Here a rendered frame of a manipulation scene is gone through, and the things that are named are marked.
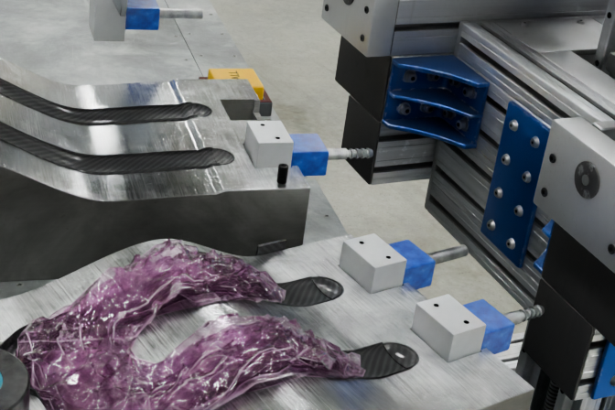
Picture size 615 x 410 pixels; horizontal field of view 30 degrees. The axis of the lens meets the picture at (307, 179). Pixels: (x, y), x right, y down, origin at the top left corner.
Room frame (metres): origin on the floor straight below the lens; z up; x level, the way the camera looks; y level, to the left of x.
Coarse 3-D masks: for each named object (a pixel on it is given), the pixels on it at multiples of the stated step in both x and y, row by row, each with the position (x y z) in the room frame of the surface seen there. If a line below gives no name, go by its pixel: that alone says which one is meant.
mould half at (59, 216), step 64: (0, 64) 1.11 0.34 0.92; (64, 128) 1.03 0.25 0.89; (128, 128) 1.06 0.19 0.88; (192, 128) 1.07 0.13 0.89; (0, 192) 0.88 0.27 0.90; (64, 192) 0.90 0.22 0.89; (128, 192) 0.93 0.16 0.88; (192, 192) 0.94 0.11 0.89; (256, 192) 0.96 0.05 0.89; (0, 256) 0.88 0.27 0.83; (64, 256) 0.90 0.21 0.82
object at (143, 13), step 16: (96, 0) 1.24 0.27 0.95; (112, 0) 1.24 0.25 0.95; (128, 0) 1.28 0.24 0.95; (144, 0) 1.28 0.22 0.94; (96, 16) 1.24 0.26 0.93; (112, 16) 1.24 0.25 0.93; (128, 16) 1.25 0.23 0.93; (144, 16) 1.26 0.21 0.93; (160, 16) 1.28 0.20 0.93; (176, 16) 1.29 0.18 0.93; (192, 16) 1.29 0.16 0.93; (96, 32) 1.24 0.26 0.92; (112, 32) 1.24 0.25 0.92
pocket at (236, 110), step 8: (224, 104) 1.15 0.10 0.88; (232, 104) 1.16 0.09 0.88; (240, 104) 1.16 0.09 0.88; (248, 104) 1.16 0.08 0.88; (256, 104) 1.16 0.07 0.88; (232, 112) 1.16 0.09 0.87; (240, 112) 1.16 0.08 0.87; (248, 112) 1.16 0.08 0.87; (256, 112) 1.16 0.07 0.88; (232, 120) 1.16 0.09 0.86
